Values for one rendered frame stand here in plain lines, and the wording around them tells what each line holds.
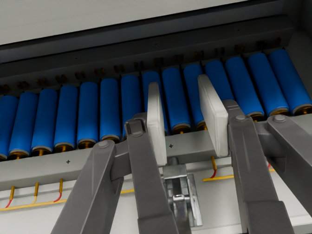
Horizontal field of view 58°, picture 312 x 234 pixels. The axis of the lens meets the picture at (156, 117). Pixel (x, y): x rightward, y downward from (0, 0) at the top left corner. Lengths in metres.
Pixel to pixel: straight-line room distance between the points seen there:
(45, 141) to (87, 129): 0.04
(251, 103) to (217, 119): 0.09
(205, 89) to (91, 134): 0.11
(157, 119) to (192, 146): 0.06
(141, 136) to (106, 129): 0.09
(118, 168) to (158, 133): 0.03
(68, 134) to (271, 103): 0.17
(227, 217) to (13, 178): 0.17
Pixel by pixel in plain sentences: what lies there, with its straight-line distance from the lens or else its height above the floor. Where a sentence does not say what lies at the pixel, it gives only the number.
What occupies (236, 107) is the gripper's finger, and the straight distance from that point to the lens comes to 0.18.
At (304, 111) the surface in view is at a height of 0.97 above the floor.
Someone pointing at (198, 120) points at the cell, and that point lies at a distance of 0.24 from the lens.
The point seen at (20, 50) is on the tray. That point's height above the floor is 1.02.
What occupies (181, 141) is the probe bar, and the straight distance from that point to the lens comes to 0.22.
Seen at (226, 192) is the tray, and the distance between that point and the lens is 0.23.
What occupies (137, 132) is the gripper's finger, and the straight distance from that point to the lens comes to 0.15.
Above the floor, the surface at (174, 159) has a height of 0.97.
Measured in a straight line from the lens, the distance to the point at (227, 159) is 0.23.
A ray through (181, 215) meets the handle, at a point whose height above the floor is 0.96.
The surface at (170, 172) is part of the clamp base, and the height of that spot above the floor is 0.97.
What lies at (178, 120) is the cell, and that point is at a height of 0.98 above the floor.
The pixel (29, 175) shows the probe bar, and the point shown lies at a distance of 0.25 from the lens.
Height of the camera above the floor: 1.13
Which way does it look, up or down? 40 degrees down
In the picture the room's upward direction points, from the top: 12 degrees counter-clockwise
